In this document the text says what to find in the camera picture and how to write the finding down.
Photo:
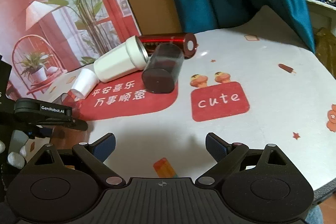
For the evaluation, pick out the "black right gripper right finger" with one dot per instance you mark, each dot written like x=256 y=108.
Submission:
x=256 y=185

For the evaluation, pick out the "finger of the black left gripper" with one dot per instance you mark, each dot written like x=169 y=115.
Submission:
x=28 y=115

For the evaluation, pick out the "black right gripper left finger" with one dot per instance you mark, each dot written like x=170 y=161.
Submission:
x=58 y=186

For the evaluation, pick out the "brown translucent plastic cup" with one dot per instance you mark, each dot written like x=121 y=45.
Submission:
x=70 y=100

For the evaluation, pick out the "small white paper cup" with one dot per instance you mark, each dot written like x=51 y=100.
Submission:
x=84 y=84

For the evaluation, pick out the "printed living room backdrop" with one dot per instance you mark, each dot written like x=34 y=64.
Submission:
x=44 y=39

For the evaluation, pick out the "large white plastic cup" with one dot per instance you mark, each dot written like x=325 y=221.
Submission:
x=128 y=57

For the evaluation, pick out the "dark smoky plastic cup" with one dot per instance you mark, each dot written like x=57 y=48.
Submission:
x=163 y=69

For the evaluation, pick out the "white gloved hand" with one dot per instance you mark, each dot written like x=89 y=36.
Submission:
x=17 y=160

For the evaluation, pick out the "white patterned tablecloth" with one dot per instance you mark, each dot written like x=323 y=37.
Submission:
x=255 y=84

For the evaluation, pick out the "red metallic cylinder bottle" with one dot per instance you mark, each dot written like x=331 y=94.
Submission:
x=186 y=42

